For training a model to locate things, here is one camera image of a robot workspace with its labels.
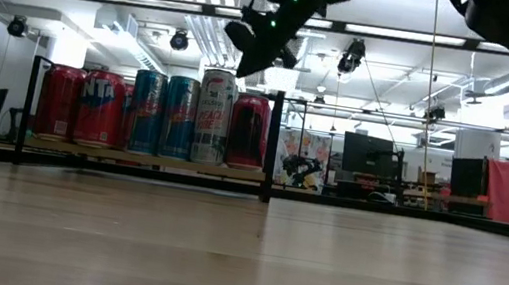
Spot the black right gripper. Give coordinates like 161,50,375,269
217,0,331,91

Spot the black-topped slim can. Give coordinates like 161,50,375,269
189,66,241,169

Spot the red soda can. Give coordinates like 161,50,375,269
224,91,274,173

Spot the blue silver Red Bull can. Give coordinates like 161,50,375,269
156,73,204,162
124,67,171,157

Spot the red Fanta strawberry can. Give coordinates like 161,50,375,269
71,66,129,151
115,83,138,152

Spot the red Coca-Cola Zero can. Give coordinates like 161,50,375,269
32,62,89,145

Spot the black overhead crossbar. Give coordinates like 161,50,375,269
76,0,509,65

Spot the black hanging spotlight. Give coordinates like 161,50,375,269
336,36,369,78

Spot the floral poster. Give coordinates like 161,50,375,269
272,126,335,193

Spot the wooden workbench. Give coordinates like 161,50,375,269
351,172,499,221

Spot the white cylindrical tank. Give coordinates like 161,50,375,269
451,125,505,166

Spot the black cabinet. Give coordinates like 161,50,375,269
447,152,492,201

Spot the black hanging camera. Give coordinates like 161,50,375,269
168,28,191,53
6,13,32,40
422,102,448,126

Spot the wooden shelf dark frame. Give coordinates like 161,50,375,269
12,52,288,205

